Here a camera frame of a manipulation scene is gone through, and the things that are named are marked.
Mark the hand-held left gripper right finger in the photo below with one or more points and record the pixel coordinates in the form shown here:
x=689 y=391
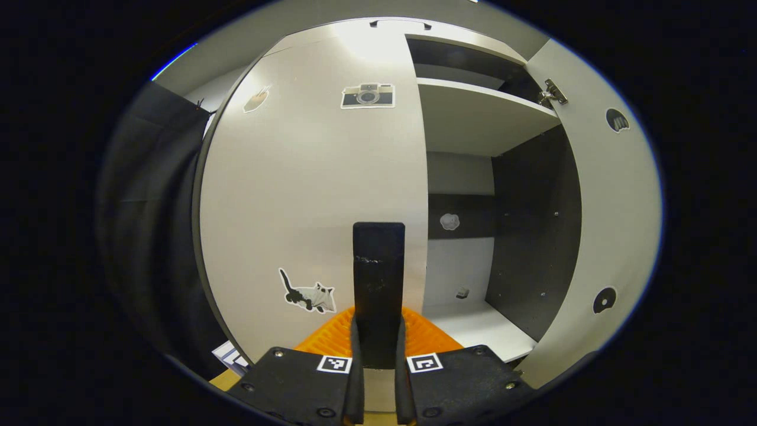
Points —
x=467 y=384

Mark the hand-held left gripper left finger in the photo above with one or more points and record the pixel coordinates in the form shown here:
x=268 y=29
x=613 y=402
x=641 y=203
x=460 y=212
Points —
x=295 y=384

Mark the beige cabinet door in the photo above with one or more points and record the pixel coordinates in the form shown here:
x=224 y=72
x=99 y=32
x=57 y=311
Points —
x=615 y=207
x=307 y=189

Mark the beige double-door shoe cabinet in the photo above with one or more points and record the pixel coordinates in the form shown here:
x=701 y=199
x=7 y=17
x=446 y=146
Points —
x=473 y=118

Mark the white book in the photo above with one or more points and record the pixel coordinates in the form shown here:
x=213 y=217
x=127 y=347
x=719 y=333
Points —
x=227 y=355

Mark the black backdrop cloth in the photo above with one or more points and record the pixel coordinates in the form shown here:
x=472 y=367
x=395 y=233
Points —
x=142 y=236

